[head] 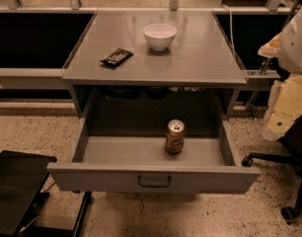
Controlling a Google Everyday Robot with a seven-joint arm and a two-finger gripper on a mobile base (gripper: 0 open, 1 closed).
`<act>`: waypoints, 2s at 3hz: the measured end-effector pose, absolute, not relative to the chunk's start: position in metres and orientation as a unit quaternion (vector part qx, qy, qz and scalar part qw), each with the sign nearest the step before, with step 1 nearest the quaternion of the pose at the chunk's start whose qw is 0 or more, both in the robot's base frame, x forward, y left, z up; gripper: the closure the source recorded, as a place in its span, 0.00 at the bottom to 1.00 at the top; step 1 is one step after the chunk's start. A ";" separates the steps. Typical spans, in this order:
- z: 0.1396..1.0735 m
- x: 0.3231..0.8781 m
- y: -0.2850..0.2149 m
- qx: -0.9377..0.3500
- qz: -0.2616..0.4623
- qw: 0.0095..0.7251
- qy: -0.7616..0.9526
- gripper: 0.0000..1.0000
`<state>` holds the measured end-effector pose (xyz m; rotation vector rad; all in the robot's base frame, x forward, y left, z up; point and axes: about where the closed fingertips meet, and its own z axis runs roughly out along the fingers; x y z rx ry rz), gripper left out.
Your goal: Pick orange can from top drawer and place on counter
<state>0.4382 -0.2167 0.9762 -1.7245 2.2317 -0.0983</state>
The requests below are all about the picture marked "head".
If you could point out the black drawer handle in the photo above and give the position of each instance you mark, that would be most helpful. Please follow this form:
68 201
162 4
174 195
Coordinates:
153 183

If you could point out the orange soda can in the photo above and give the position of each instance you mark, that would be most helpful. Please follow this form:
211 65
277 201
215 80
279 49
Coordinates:
175 136

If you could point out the black stool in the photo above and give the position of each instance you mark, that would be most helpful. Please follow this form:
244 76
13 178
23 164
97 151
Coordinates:
22 175

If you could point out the grey cabinet counter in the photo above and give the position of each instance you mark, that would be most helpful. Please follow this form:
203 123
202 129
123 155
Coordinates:
199 55

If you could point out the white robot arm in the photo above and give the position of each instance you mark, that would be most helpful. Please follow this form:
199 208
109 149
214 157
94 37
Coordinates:
285 98

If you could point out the white bowl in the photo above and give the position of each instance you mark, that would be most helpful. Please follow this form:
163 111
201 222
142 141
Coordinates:
159 36

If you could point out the grey open drawer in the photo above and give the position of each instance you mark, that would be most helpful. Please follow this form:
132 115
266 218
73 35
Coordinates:
110 154

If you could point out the metal diagonal rod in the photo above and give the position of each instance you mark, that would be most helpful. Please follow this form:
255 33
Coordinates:
261 79

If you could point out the black snack bar wrapper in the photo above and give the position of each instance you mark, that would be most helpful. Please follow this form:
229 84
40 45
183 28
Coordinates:
117 57

